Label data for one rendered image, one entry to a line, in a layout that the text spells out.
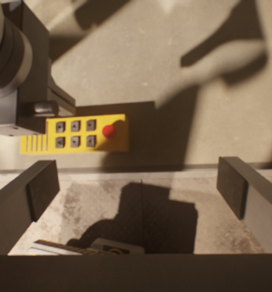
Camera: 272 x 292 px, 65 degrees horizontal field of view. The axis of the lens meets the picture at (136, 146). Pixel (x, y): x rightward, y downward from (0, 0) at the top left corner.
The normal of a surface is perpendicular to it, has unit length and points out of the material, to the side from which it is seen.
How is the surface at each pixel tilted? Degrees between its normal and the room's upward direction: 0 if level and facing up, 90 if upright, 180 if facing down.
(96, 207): 0
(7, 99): 0
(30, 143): 0
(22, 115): 90
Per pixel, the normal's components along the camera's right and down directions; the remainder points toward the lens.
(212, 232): -0.14, -0.12
